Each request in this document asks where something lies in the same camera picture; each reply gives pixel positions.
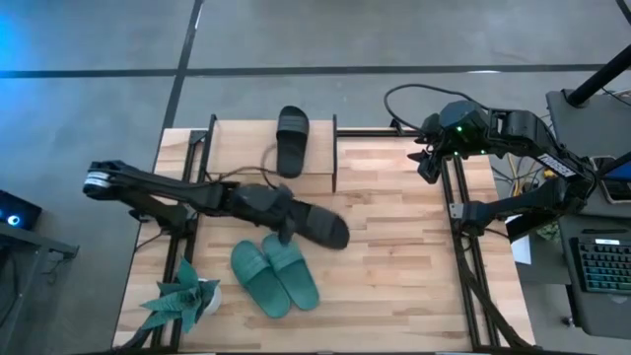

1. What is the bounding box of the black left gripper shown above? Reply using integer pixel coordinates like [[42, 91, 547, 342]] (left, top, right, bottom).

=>
[[229, 182, 299, 248]]

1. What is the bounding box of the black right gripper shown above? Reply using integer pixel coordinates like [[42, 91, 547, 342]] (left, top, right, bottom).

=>
[[407, 109, 465, 185]]

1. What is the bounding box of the black rubber slide sandal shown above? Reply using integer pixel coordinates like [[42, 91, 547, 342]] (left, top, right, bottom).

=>
[[275, 105, 311, 179], [288, 199, 351, 251]]

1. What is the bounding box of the green rubber slide sandal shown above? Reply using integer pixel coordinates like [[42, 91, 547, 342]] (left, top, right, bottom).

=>
[[230, 240, 292, 320], [260, 233, 320, 312]]

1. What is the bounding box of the white ceramic plant pot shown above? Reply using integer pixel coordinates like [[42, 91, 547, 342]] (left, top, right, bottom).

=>
[[196, 278, 224, 317]]

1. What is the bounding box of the white paper sheet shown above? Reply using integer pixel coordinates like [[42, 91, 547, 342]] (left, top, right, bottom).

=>
[[510, 214, 534, 266]]

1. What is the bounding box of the green artificial plant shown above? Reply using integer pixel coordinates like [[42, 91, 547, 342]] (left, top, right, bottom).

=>
[[139, 256, 222, 335]]

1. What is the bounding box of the black round pole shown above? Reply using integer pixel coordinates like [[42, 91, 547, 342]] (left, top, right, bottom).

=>
[[565, 43, 631, 107]]

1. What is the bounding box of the black device with blue screen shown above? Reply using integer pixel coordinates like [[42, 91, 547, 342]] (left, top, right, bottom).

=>
[[591, 155, 631, 206]]

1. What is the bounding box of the black backlit keyboard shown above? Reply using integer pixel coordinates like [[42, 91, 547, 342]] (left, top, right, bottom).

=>
[[569, 235, 631, 297]]

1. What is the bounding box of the grey side desk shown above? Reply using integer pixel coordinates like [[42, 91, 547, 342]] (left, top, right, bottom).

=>
[[556, 211, 631, 341]]

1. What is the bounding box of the grey metal stand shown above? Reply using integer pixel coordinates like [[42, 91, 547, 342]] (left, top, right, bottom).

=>
[[0, 224, 80, 355]]

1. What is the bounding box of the black computer with blue lights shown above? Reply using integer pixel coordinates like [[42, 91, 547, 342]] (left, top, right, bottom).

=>
[[0, 189, 43, 231]]

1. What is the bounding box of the black aluminium frame rail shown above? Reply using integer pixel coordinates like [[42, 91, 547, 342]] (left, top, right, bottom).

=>
[[150, 129, 207, 352], [454, 156, 502, 349], [440, 156, 483, 350], [170, 216, 201, 352], [337, 127, 425, 139]]

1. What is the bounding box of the brown thin arm cable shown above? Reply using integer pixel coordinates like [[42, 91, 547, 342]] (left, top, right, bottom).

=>
[[205, 142, 283, 189]]

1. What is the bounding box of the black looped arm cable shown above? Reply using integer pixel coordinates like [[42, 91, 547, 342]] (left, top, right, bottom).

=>
[[383, 83, 494, 137]]

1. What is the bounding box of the wooden shelf with black frame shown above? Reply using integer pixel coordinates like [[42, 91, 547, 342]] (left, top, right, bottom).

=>
[[204, 113, 339, 194]]

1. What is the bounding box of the yellow cable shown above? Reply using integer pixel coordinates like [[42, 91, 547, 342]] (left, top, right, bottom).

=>
[[507, 157, 554, 197]]

